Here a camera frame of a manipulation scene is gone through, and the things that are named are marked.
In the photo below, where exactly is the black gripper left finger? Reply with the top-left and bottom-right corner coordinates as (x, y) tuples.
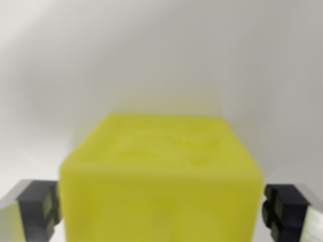
(0, 178), (63, 242)

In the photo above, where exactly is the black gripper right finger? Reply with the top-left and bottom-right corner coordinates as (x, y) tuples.
(261, 183), (323, 242)

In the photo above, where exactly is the yellow cube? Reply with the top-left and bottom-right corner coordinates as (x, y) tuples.
(58, 113), (265, 242)

